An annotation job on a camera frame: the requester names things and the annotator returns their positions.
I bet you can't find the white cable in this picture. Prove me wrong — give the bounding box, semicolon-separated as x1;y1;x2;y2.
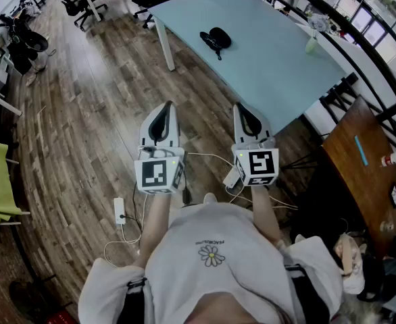
103;194;149;269

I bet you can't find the pale blue flower bouquet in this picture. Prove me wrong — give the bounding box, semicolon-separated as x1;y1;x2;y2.
306;11;331;33

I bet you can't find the light green vase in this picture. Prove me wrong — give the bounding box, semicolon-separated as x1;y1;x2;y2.
305;36;320;55

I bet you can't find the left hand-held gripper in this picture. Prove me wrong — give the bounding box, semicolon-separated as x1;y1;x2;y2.
134;100;186;195

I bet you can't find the black glasses case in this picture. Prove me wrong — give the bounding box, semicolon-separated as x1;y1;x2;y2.
199;27;232;61

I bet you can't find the brown wooden table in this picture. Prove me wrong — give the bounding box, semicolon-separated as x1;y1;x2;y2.
321;94;396;259

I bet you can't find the white power strip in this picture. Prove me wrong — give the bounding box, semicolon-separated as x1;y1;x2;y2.
113;197;127;225

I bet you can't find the person's right forearm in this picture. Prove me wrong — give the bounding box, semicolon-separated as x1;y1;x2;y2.
250;184;284;246

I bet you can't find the white daisy print t-shirt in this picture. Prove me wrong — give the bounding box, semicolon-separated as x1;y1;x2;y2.
78;202;345;324

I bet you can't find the black cable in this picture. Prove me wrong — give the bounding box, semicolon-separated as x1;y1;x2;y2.
132;180;144;231

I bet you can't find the black harness strap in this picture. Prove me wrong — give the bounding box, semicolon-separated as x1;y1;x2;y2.
116;277;155;324
284;263;330;324

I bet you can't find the light blue strip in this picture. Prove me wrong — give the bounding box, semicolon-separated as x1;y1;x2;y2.
354;135;369;167

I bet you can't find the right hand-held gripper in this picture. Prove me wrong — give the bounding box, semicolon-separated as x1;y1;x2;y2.
230;101;280;187

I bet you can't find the black backpack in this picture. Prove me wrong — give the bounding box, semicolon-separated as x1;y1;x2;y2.
356;251;396;303

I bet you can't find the person's left forearm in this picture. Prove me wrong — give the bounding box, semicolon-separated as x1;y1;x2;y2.
135;191;172;270

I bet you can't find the white tote bag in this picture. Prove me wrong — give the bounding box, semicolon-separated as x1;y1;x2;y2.
332;233;367;296

